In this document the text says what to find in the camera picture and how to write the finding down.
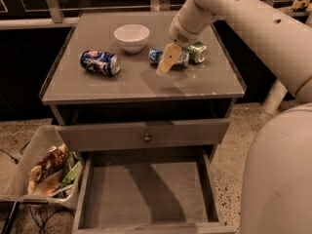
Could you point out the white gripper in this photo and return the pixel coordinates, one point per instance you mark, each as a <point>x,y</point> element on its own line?
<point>179,33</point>

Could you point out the light blue redbull can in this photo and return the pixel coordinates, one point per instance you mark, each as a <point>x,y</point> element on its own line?
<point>155,56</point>

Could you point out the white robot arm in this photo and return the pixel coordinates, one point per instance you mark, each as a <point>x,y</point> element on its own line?
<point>277,183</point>

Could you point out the green soda can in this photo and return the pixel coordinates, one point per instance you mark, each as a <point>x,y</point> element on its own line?
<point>197,52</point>

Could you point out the dark blue soda can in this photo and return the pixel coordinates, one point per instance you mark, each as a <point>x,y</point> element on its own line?
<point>104,63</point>

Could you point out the grey upper drawer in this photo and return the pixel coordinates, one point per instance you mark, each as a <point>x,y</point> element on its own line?
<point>123,136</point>

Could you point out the grey drawer cabinet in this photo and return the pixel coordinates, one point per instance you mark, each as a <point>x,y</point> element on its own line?
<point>137,94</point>

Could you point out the brass drawer knob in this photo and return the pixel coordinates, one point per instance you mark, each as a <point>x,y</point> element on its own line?
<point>147,138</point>

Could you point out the grey open middle drawer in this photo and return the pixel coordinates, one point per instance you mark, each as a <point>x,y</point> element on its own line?
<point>149,191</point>

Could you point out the white ceramic bowl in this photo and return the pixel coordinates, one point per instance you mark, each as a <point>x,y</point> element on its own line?
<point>132,38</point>

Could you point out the metal window railing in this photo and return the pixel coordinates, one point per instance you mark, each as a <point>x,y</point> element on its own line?
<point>97,7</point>

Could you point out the brown snack bag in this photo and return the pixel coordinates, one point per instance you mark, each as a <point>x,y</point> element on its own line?
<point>49,165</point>

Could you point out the green snack packet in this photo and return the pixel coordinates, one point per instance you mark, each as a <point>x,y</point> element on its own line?
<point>71,175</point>

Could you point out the clear plastic bin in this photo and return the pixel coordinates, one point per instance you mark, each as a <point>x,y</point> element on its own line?
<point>48,190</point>

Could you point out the white slanted post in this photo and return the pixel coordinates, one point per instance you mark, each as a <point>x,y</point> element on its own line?
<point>274,98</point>

